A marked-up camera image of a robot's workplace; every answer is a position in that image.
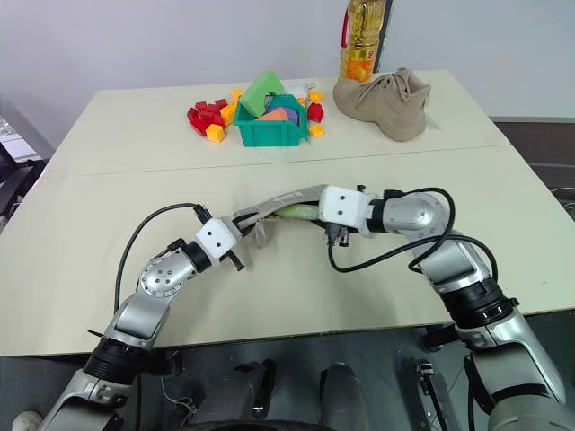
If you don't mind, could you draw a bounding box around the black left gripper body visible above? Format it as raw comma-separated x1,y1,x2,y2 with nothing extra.
218,218,252,274

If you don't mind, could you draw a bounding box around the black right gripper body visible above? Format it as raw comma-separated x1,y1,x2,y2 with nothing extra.
314,219,360,246

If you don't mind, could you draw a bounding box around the grey grid pouch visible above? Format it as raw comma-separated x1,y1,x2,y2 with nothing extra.
232,183,333,251

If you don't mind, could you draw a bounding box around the green plastic bin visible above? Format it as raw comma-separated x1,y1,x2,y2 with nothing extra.
232,92,312,148

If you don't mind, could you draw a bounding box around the orange foam block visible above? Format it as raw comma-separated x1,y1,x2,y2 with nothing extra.
255,107,291,123

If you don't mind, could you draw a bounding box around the green arch foam block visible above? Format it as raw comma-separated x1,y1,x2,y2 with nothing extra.
236,70,288,119

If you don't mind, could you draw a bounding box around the dark rounded shape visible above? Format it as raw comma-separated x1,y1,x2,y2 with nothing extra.
319,361,367,431
192,358,278,431

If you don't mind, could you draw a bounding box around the tan suede boot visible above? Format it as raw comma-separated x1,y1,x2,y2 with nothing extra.
332,66,433,144

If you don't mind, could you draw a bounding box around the cooking oil bottle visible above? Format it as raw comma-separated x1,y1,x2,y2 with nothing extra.
337,0,388,84

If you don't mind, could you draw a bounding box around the black metal bar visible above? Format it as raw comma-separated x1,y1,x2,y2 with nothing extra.
415,361,450,431

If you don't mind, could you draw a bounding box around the black chair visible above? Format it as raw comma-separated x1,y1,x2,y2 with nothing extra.
0,152,47,222

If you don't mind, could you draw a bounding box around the white round caster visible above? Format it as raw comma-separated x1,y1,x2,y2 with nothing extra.
11,409,44,431

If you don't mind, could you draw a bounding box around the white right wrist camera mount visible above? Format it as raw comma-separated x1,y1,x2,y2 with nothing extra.
320,185,372,229

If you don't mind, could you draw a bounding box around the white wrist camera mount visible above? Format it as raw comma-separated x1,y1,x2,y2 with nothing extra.
193,216,243,267
320,185,372,229

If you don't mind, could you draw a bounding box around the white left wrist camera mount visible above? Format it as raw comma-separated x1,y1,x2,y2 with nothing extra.
193,216,243,267

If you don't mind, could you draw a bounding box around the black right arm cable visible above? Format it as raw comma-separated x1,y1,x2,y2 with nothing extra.
327,187,500,288

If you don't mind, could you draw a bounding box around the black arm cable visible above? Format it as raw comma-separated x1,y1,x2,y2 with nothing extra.
114,202,212,315
327,187,500,288

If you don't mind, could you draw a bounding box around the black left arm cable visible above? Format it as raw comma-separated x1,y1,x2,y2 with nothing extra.
114,202,212,315

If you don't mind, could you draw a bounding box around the black table leg bracket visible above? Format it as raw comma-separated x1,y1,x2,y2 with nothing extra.
421,325,457,354

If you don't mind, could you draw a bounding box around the dark vertical post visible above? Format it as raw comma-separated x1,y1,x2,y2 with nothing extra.
376,0,396,73

